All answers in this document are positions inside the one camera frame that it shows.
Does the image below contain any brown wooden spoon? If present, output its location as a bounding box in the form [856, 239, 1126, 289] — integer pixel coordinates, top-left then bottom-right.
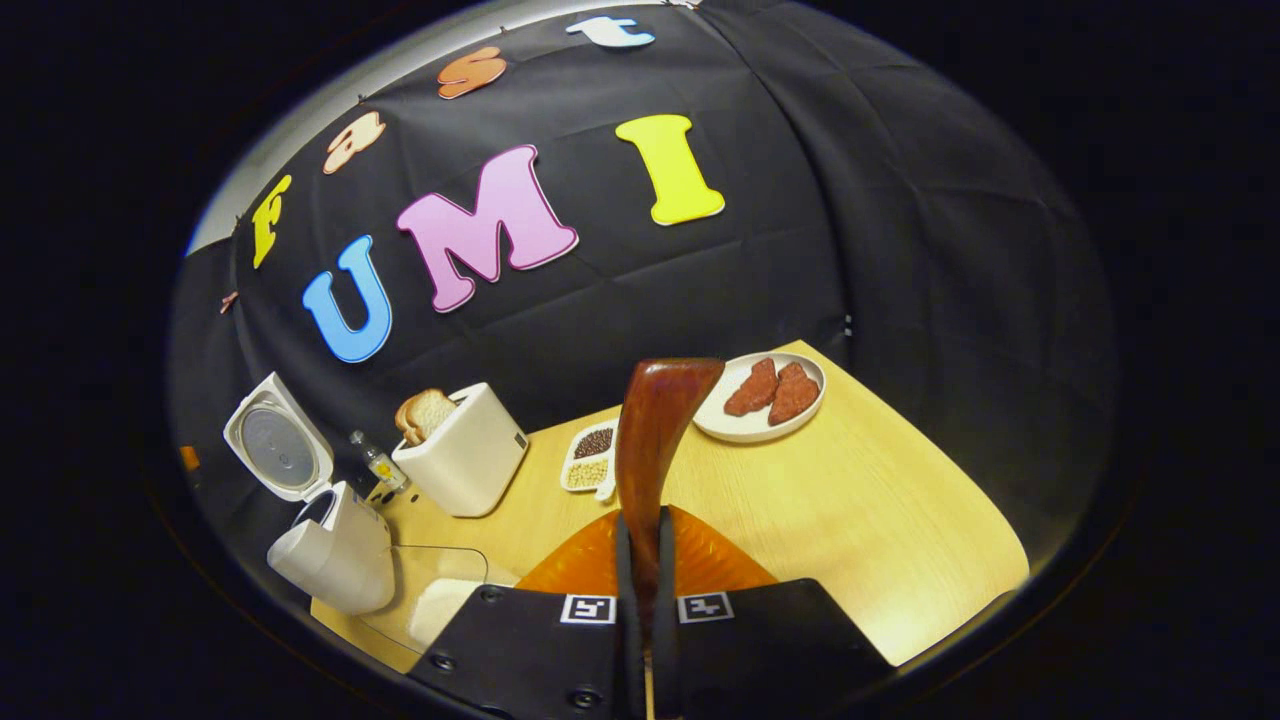
[614, 358, 726, 720]

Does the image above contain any white rice cooker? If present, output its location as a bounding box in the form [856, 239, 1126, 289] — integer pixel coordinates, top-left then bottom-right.
[222, 372, 397, 616]

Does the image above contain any small clear bottle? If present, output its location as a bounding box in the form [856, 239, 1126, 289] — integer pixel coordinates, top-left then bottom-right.
[349, 430, 410, 494]

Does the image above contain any clear plastic container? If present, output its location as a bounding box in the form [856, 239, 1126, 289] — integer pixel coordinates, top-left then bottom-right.
[358, 545, 491, 658]

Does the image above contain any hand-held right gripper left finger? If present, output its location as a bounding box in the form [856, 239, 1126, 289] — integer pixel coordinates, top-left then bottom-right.
[410, 508, 646, 720]

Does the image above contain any white divided bean dish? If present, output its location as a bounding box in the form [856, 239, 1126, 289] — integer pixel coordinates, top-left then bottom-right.
[560, 420, 619, 502]

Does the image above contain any white toaster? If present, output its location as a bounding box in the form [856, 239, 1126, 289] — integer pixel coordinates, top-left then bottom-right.
[391, 382, 529, 518]

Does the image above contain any round white plate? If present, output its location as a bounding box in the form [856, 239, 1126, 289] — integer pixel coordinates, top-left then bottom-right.
[692, 352, 827, 444]

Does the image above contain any black backdrop cloth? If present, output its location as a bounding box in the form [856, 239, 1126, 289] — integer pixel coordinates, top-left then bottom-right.
[165, 0, 1119, 561]

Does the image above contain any red meat slice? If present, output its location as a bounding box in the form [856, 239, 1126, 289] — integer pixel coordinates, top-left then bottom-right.
[724, 358, 781, 417]
[768, 362, 821, 426]

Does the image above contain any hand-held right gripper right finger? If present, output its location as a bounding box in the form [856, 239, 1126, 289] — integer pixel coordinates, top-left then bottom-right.
[655, 506, 894, 720]

